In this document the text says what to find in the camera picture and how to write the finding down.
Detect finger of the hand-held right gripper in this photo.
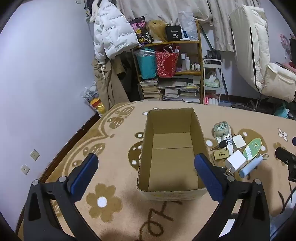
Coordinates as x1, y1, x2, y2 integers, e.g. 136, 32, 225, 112
275, 147, 296, 182

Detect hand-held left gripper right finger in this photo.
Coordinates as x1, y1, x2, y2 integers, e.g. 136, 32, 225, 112
194, 153, 271, 241

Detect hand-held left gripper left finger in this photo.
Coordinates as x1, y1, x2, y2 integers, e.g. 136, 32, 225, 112
23, 153, 102, 241

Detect white charger plug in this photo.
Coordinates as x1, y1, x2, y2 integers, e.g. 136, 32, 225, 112
224, 150, 246, 173

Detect pale blue cylindrical power bank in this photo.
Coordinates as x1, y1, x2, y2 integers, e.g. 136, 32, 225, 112
239, 153, 270, 178

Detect cardboard box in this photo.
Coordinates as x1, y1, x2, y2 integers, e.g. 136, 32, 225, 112
136, 107, 212, 201

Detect white printed card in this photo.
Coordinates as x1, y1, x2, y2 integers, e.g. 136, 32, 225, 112
216, 136, 234, 155

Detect green oval card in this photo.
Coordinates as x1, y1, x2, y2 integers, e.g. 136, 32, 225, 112
242, 138, 262, 161

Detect black car key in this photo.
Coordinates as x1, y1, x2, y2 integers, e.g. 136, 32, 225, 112
210, 140, 229, 151

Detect white square pad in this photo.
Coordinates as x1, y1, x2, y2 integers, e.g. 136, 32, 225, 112
232, 135, 246, 149

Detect pale green patterned case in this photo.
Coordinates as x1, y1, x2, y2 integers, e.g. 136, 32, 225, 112
213, 122, 229, 138

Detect bag of plush toys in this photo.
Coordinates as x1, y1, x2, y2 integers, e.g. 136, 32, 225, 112
81, 81, 107, 117

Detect pile of magazines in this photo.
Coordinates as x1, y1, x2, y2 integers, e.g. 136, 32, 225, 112
158, 77, 201, 103

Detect beige hanging trousers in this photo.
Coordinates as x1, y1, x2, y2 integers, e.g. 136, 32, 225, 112
92, 58, 130, 112

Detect white metal cart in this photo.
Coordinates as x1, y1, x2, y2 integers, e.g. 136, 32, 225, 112
202, 58, 224, 106

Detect stack of old books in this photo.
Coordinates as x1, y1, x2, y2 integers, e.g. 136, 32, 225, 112
139, 78, 162, 100

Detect cream padded chair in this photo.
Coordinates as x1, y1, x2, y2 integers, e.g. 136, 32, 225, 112
228, 5, 296, 103

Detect pink desk fan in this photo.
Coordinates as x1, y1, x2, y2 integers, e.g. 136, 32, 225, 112
279, 34, 292, 51

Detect brown hanging coat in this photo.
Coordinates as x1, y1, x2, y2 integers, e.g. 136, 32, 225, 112
112, 54, 140, 102

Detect red gift bag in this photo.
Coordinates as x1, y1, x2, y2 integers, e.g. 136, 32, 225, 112
155, 45, 180, 78

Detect teal bag in plastic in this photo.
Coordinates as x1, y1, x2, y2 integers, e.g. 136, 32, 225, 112
135, 47, 158, 80

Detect wooden shelf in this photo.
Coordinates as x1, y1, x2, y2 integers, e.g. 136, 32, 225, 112
132, 20, 204, 103

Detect green pole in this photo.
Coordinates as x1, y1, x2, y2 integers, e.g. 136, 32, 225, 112
200, 23, 215, 52

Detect pale floral curtain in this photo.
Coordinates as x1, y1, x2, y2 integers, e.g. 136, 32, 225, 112
116, 0, 236, 52

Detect white puffer jacket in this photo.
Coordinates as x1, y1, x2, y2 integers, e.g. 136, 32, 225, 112
90, 0, 139, 62

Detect black box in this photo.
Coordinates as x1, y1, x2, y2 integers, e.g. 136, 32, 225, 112
165, 25, 183, 41

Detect white plastic bag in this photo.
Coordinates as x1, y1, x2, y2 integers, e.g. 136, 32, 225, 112
178, 10, 199, 41

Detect blonde wig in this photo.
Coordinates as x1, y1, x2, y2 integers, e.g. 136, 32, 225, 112
148, 20, 172, 43

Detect black patterned bag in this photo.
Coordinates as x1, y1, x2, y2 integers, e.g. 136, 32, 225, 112
129, 16, 153, 45

